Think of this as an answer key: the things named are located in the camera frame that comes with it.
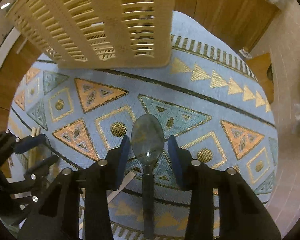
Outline wooden chopstick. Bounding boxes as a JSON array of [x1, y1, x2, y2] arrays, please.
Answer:
[[78, 171, 136, 231], [28, 127, 40, 168]]

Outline grey translucent spoon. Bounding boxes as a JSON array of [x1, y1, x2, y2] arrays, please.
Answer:
[[131, 114, 164, 239]]

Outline blue patterned table mat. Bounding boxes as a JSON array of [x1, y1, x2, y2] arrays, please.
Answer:
[[7, 10, 280, 240]]

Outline wooden cutting board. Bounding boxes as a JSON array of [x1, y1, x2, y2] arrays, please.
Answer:
[[247, 53, 274, 103]]

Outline beige plastic utensil basket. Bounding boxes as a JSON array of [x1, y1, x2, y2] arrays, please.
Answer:
[[6, 0, 175, 69]]

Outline wooden base cabinets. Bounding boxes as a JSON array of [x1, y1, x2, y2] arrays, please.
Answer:
[[0, 0, 280, 131]]

